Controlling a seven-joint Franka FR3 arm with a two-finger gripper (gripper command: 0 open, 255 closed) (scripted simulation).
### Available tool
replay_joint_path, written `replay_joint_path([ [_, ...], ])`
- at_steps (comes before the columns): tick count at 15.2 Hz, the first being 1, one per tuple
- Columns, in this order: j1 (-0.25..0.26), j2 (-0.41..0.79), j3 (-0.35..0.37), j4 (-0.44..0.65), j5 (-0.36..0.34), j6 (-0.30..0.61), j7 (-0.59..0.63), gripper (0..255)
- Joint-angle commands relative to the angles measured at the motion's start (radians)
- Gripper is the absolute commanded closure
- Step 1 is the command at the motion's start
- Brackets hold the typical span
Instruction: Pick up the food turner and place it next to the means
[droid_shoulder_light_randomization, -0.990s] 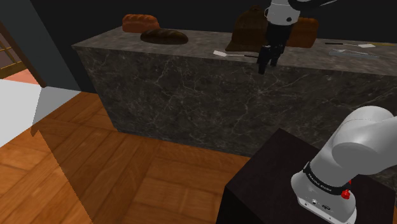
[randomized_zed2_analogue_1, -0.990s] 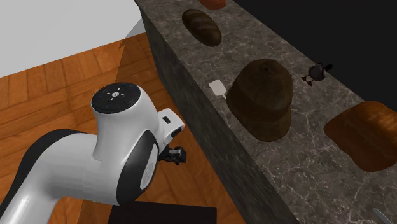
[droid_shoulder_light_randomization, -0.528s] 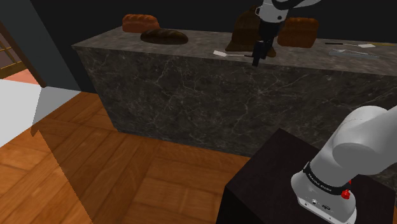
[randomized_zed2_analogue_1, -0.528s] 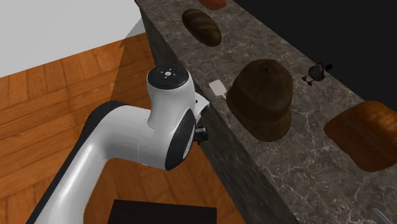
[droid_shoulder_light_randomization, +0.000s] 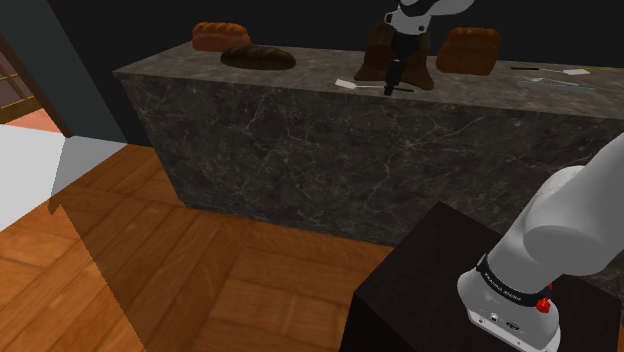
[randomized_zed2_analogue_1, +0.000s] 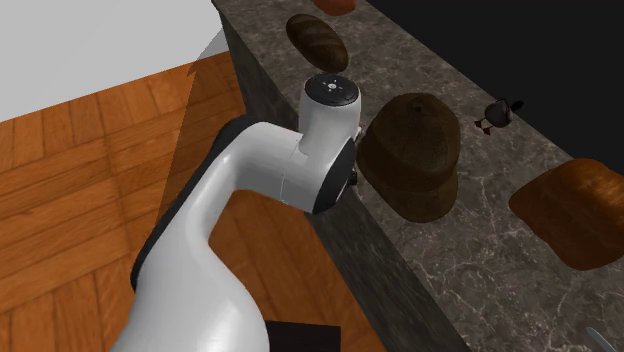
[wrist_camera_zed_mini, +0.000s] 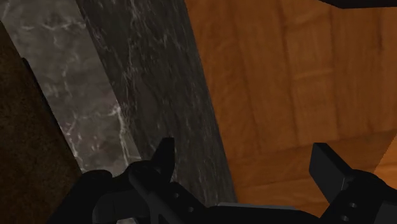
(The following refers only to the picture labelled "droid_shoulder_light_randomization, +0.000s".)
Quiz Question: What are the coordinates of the grey knife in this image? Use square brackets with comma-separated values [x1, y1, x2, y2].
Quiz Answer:
[516, 76, 597, 95]

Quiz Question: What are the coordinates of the reddish-brown square bread loaf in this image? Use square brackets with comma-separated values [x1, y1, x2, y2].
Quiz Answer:
[435, 26, 503, 77]

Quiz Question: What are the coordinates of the dark brown tall bread loaf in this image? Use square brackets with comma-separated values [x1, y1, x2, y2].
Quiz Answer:
[353, 20, 436, 92]

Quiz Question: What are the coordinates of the white spatula with black handle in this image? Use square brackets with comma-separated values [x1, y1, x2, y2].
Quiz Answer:
[510, 65, 592, 77]
[334, 78, 416, 94]

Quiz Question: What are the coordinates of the orange-brown bread loaf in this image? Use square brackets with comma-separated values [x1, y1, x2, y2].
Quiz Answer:
[191, 21, 253, 53]

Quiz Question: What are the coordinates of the dark robot stand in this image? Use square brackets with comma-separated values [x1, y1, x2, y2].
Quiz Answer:
[339, 200, 624, 352]

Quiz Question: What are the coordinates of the dark oval bread loaf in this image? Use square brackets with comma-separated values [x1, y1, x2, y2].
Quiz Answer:
[220, 44, 298, 71]

